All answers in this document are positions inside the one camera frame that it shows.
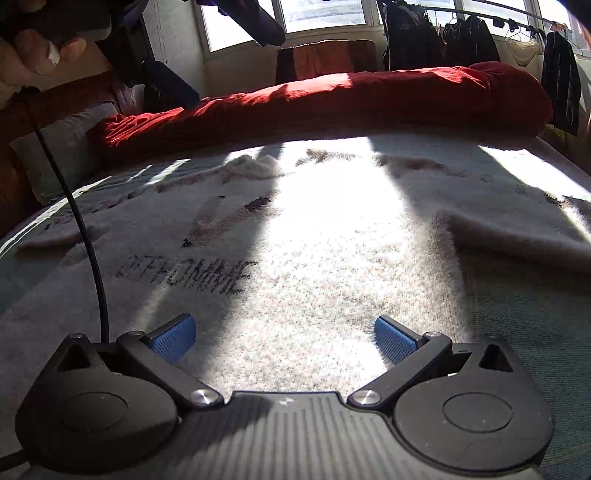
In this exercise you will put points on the red wooden headboard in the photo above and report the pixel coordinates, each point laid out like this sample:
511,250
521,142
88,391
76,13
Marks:
69,97

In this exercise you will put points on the metal clothes rail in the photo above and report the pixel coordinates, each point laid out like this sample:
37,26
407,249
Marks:
508,13

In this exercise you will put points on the dark hanging garment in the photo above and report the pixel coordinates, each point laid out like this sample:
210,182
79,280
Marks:
411,37
285,64
471,44

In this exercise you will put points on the beige knit sweater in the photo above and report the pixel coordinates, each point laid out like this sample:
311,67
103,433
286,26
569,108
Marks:
300,258

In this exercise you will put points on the dark hanging jacket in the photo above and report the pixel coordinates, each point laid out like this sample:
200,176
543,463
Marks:
561,83

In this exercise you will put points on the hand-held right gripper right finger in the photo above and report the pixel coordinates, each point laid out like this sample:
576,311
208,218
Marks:
397,341

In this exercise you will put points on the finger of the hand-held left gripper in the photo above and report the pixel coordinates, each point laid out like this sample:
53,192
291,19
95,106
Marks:
173,85
256,23

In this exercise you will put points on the grey plaid pillow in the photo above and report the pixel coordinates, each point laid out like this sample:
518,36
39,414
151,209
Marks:
60,152

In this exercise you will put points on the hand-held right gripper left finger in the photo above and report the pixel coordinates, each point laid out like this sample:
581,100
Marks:
173,339

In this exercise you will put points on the person's left hand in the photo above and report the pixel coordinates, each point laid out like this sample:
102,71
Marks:
27,50

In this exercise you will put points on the beige hanging garment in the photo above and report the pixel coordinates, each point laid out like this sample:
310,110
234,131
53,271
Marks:
521,50

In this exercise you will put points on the red duvet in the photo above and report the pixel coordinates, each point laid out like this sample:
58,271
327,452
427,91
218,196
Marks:
323,106

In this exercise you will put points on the window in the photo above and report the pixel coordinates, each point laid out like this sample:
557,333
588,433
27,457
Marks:
323,14

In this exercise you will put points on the green plaid bed blanket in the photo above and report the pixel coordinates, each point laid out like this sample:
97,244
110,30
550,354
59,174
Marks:
531,323

